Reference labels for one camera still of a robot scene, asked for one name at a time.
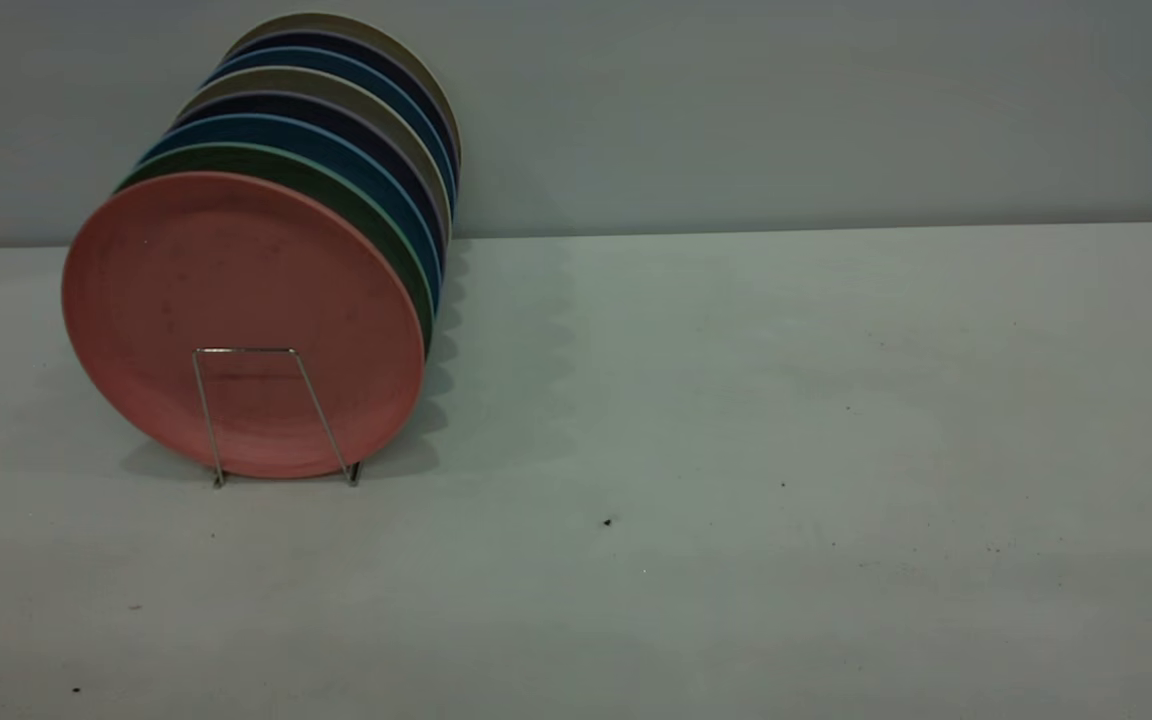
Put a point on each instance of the blue plate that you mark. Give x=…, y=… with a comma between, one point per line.
x=366, y=152
x=376, y=72

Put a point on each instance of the dark purple plate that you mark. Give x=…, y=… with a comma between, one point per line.
x=376, y=50
x=366, y=122

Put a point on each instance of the green plate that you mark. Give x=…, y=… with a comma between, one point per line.
x=346, y=180

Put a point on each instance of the pink plate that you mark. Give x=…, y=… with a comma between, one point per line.
x=236, y=290

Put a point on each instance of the beige plate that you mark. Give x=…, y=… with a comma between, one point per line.
x=366, y=27
x=366, y=98

